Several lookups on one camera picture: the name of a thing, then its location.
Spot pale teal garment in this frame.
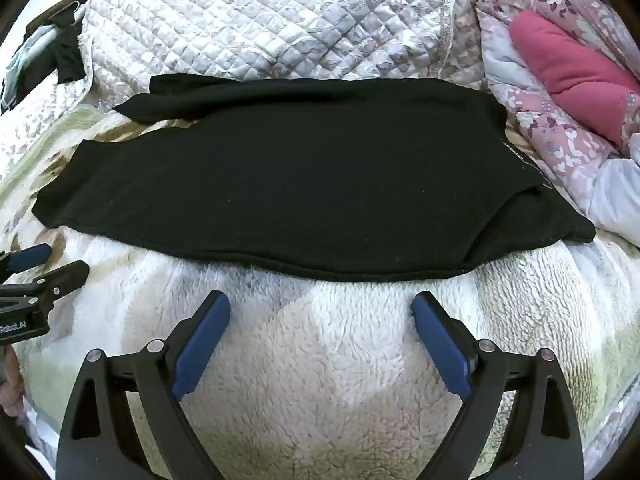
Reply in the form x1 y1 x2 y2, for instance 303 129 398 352
1 25 57 112

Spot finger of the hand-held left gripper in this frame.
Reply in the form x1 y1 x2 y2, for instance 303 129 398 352
0 243 54 275
22 260 91 307

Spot pink floral quilt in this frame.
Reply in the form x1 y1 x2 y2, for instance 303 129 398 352
475 0 640 248

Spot pink pillow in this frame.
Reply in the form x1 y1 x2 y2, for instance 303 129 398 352
509 10 640 153

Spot person's left hand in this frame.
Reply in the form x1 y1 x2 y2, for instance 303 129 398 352
0 352 26 418

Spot white quilted bedspread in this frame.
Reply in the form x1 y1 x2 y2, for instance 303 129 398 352
0 0 501 161

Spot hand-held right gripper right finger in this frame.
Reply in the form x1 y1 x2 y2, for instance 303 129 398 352
411 290 586 480

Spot white fleece floral blanket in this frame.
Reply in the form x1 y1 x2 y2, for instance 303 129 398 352
0 105 640 480

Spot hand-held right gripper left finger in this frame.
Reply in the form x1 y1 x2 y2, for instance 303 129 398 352
55 290 232 480

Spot black pants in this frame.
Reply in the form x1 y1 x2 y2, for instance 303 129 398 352
31 74 597 283

